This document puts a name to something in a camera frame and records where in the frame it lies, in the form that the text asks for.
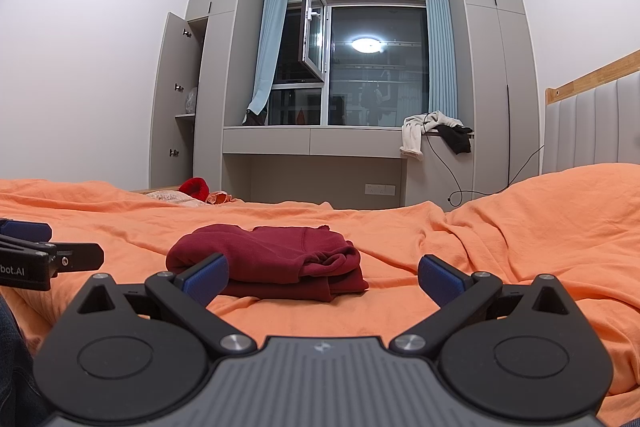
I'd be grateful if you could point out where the grey wardrobe with open door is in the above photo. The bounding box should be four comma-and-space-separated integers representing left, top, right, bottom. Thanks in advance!
149, 0, 246, 192

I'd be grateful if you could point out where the grey padded wooden headboard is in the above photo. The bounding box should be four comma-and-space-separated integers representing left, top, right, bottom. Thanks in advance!
542, 52, 640, 175

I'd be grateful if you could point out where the orange blanket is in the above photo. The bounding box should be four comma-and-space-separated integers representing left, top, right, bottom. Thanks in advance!
0, 163, 640, 413

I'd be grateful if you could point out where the blue pleated curtain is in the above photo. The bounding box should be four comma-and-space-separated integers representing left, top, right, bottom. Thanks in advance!
422, 0, 460, 120

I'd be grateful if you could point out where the light blue sheer curtain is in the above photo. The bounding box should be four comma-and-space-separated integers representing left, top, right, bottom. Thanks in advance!
246, 0, 291, 115

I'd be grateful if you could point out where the open window sash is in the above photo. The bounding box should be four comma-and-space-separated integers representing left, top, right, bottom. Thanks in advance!
299, 0, 328, 82

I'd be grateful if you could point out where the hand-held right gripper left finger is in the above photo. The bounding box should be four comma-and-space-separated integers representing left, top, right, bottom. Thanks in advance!
62, 253, 258, 357

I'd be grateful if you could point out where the grey built-in window desk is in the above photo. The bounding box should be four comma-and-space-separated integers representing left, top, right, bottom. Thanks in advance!
221, 126, 476, 210

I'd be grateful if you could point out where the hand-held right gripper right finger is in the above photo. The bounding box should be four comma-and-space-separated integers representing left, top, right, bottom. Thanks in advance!
387, 254, 581, 356

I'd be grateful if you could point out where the white garment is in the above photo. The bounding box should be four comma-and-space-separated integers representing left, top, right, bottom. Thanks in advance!
399, 110, 466, 162

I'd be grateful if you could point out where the floral bed sheet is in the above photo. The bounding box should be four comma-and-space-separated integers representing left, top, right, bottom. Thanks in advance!
145, 189, 246, 206

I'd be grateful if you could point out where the person's left leg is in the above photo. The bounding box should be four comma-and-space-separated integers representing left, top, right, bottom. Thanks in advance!
0, 294, 46, 427

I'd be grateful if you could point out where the black cable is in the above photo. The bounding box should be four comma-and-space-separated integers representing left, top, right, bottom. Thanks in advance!
422, 114, 546, 208

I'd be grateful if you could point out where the red plush item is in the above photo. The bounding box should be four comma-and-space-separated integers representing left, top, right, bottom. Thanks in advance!
179, 177, 211, 198

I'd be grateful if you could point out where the large window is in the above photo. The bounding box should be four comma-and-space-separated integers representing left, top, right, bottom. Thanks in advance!
267, 0, 431, 128

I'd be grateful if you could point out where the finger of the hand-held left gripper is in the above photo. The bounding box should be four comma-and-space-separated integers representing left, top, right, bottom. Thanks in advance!
0, 218, 53, 242
0, 239, 105, 273

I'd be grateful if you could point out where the black garment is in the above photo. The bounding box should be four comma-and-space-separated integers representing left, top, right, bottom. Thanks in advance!
437, 124, 473, 155

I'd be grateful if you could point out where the grey closed wardrobe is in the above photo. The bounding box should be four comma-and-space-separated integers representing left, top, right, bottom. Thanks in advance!
455, 0, 543, 208

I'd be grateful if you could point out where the dark red long-sleeve shirt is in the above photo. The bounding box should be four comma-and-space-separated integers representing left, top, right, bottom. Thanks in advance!
166, 223, 370, 303

